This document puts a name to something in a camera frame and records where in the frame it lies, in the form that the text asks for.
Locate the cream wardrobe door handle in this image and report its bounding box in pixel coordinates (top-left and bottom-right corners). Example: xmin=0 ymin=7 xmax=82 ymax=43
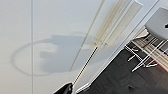
xmin=71 ymin=0 xmax=145 ymax=88

